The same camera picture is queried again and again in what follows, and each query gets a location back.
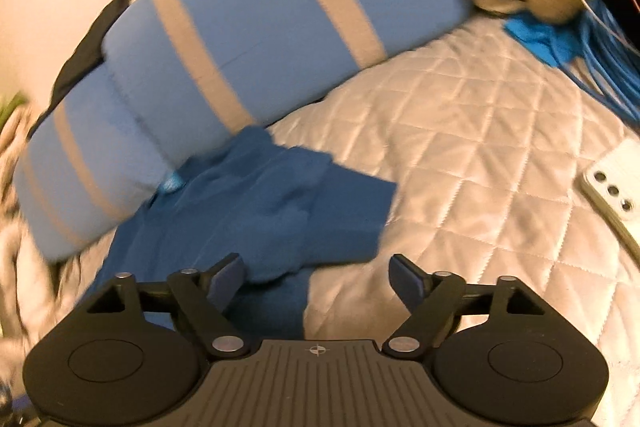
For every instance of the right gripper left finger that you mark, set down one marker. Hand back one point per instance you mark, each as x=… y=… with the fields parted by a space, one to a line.
x=177 y=319

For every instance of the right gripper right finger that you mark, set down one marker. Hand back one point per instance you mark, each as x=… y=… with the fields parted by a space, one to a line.
x=437 y=302

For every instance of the dark blue sweatshirt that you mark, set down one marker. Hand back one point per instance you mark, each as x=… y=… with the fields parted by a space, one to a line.
x=285 y=211

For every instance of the quilted grey bed cover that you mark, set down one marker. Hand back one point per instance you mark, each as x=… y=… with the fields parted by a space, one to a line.
x=487 y=146

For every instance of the blue striped pillow left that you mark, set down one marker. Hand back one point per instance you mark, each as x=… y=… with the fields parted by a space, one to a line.
x=87 y=168

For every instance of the blue striped pillow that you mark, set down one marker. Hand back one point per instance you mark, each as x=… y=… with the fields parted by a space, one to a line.
x=87 y=168
x=195 y=72

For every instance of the white smartphone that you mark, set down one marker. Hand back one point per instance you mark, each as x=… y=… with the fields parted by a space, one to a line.
x=611 y=184

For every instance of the blue striped pillow right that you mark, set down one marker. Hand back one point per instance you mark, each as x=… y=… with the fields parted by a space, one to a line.
x=195 y=72

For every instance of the black garment behind pillows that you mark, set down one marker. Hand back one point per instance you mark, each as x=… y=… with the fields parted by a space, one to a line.
x=88 y=53

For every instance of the bright blue cloth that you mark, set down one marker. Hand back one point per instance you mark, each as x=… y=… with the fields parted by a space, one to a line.
x=554 y=45

